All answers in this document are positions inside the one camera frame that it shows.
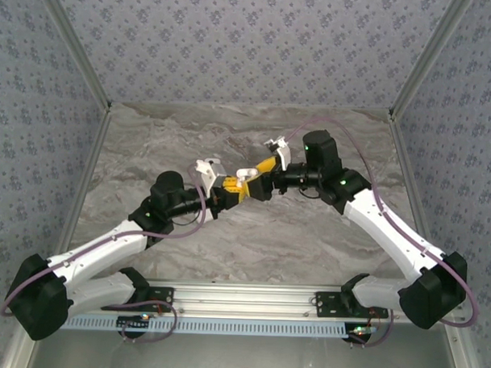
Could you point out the grey metal panel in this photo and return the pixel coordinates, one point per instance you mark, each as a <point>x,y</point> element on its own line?
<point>239,357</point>

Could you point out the small black controller board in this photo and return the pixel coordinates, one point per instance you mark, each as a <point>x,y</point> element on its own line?
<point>132,322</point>
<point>359,335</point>

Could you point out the aluminium table side rail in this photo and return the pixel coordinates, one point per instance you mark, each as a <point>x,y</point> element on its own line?
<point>86,178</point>
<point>407,173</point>

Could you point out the thin aluminium table rail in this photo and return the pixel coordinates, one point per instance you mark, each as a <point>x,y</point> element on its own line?
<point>248,106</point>

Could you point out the aluminium arm base rail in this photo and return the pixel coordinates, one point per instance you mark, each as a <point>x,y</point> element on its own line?
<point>245,299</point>

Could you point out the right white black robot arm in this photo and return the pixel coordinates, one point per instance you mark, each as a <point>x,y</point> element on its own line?
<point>389,233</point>

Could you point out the aluminium frame post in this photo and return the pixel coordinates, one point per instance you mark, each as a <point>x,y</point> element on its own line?
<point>463,357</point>
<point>19,358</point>
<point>76,49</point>
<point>429,57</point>

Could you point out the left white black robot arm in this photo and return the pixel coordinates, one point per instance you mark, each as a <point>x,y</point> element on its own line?
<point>98,243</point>

